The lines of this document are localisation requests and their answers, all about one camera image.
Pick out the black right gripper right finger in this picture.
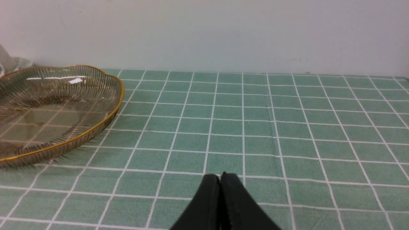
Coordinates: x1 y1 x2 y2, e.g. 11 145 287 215
220 172 280 230

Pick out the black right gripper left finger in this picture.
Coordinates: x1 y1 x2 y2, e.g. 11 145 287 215
171 174 220 230

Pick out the white cloth bag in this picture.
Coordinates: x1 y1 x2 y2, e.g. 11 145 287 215
0 44 34 77

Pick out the green checkered tablecloth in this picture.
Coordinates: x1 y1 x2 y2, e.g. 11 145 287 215
1 69 409 230

